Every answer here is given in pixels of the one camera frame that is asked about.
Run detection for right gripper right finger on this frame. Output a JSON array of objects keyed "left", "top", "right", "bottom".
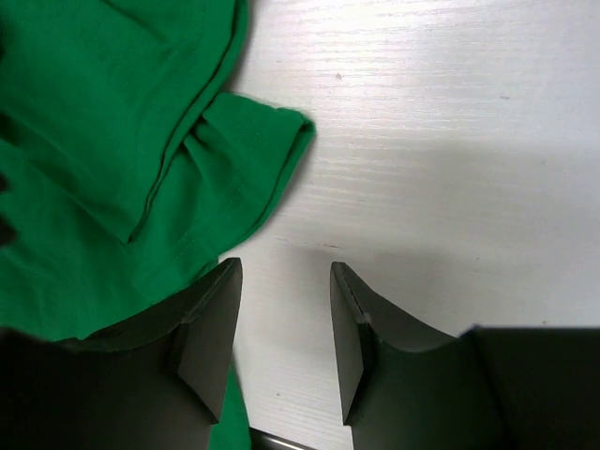
[{"left": 330, "top": 262, "right": 599, "bottom": 449}]

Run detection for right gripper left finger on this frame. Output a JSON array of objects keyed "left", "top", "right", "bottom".
[{"left": 1, "top": 258, "right": 243, "bottom": 449}]

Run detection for green t shirt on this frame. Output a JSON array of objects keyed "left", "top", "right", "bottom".
[{"left": 1, "top": 1, "right": 315, "bottom": 449}]

